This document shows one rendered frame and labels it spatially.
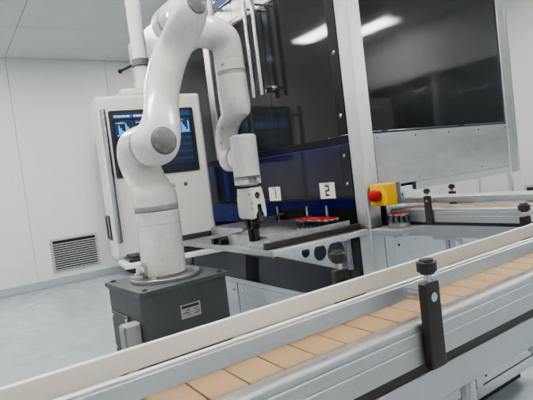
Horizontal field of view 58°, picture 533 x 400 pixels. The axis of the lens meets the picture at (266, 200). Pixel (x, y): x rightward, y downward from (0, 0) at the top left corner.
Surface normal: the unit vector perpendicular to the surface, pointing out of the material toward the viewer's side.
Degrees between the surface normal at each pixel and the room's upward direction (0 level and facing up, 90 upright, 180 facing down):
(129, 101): 90
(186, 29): 126
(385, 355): 90
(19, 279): 90
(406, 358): 90
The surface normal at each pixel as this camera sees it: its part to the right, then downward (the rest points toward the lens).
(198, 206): 0.44, 0.00
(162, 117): 0.51, -0.51
